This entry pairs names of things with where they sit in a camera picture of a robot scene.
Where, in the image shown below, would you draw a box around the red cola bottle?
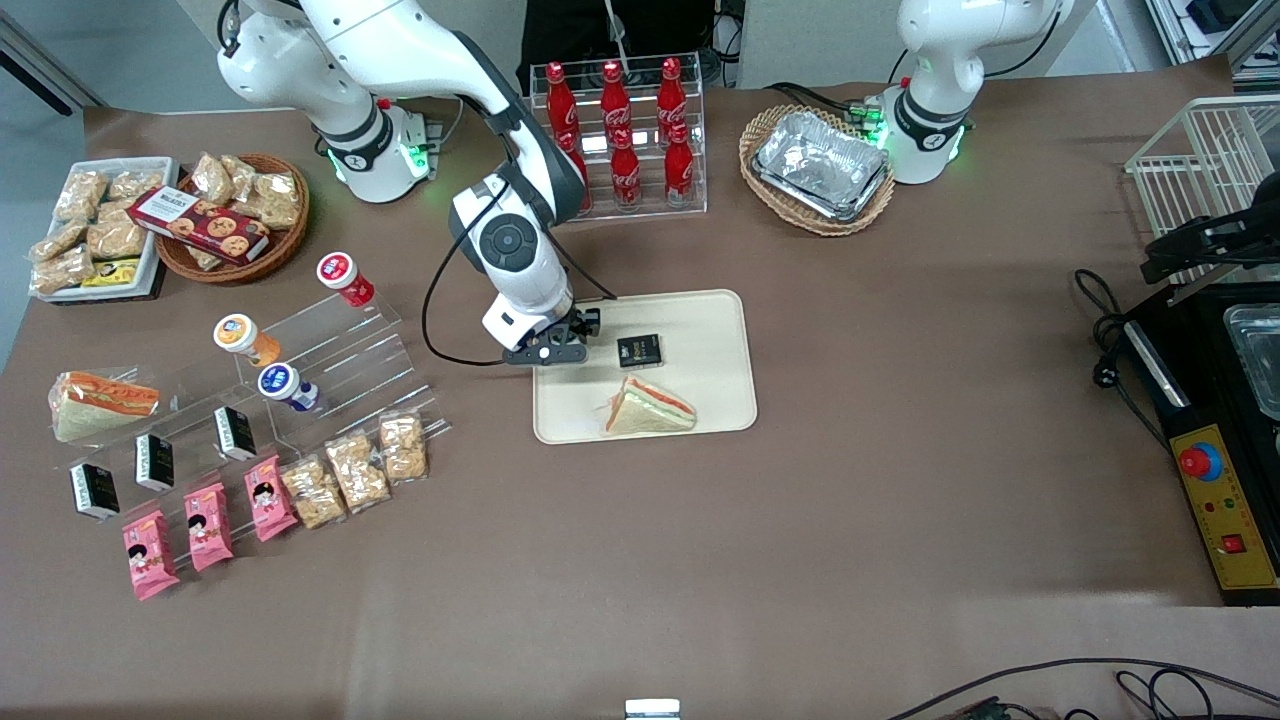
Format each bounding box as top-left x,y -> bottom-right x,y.
656,56 -> 690,127
563,131 -> 594,212
599,59 -> 632,137
664,121 -> 696,202
609,126 -> 643,209
544,61 -> 580,142

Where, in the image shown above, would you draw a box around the light wicker basket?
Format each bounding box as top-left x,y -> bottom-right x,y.
738,104 -> 897,238

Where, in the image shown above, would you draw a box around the black floor cables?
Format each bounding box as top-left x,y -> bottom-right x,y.
884,657 -> 1280,720

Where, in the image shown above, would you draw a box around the clear acrylic bottle rack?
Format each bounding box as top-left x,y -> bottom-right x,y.
529,51 -> 709,220

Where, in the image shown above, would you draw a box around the red cookie box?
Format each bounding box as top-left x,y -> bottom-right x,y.
126,185 -> 272,267

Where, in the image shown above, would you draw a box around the beige plastic tray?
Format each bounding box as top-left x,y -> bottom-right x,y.
531,289 -> 759,445

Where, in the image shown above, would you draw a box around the wrapped triangle sandwich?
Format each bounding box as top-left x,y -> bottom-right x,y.
602,374 -> 699,437
49,369 -> 162,444

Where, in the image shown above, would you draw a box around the black sealing machine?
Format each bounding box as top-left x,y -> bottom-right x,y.
1118,175 -> 1280,607

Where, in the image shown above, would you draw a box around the yellow snack packet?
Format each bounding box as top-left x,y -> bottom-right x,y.
79,257 -> 142,290

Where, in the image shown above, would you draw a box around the black chair back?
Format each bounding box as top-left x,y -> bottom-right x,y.
519,0 -> 717,93

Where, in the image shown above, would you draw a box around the white rectangular snack tray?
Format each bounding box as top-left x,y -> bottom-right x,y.
29,157 -> 180,302

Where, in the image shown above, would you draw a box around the blue gum bottle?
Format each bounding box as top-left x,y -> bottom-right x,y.
257,361 -> 322,414

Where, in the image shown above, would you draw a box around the white wire basket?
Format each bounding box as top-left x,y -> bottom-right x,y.
1124,94 -> 1280,292

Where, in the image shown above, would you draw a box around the orange gum bottle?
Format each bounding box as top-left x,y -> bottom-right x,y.
212,312 -> 284,369

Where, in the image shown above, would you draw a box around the black power cable with plug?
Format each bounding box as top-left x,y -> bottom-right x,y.
1074,267 -> 1173,453

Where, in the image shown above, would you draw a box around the clear acrylic tiered stand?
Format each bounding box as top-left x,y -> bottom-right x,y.
50,365 -> 301,601
232,288 -> 453,501

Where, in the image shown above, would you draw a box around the aluminium foil tray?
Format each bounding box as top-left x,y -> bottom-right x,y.
751,109 -> 892,222

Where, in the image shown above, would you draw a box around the red gum bottle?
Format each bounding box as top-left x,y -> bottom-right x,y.
315,250 -> 377,309

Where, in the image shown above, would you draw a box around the brown wicker snack basket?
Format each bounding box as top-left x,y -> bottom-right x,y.
154,152 -> 312,287

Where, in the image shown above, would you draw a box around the pink cartoon snack packet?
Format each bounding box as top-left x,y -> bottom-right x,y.
121,509 -> 182,602
242,454 -> 300,544
182,482 -> 235,574

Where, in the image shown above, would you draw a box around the red emergency stop button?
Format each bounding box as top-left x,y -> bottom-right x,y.
1177,441 -> 1224,484

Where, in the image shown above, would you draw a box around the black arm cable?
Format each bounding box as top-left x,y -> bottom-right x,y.
421,178 -> 622,368

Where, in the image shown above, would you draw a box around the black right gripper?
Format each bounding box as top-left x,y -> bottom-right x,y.
504,307 -> 603,368

